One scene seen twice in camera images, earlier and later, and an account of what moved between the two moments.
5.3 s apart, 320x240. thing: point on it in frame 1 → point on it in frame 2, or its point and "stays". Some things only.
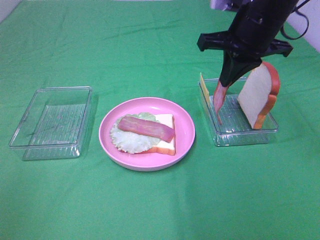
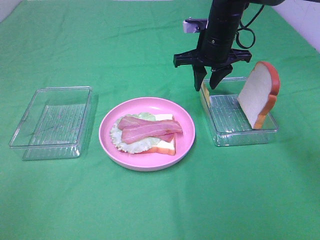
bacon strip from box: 219,93 → 150,132
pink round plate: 184,134 stays
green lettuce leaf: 131,142 stays
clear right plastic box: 236,129 stays
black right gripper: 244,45 → 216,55
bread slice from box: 162,147 stays
